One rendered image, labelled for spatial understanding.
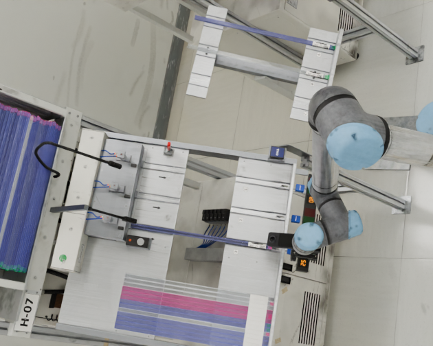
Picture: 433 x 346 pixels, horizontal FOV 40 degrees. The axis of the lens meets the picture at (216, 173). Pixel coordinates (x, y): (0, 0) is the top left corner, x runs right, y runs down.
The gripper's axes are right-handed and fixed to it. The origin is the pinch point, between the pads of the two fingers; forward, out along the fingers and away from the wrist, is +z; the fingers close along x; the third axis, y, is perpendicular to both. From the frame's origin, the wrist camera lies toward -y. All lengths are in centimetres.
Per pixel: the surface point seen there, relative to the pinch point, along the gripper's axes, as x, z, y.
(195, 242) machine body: 4, 53, -38
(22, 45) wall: 112, 116, -167
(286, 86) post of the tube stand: 61, 7, -9
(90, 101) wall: 95, 151, -130
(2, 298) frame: -31, -2, -92
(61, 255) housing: -14, -6, -75
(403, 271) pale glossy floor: 6, 51, 49
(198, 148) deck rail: 30.6, 1.2, -37.3
